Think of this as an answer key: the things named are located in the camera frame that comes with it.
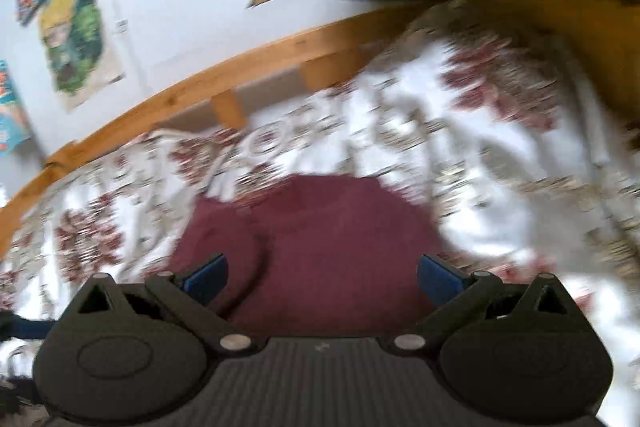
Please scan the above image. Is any white floral bedspread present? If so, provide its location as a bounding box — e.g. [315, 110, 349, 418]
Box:
[1, 0, 639, 426]

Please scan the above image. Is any maroon garment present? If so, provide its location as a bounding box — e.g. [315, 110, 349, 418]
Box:
[168, 176, 442, 336]

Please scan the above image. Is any blue poster at left edge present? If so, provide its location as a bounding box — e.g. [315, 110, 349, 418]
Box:
[0, 60, 32, 156]

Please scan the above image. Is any blond cartoon character poster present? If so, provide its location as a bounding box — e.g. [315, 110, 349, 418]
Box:
[38, 0, 125, 113]

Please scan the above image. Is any wooden bed frame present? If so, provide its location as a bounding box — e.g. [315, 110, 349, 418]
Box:
[1, 0, 639, 251]

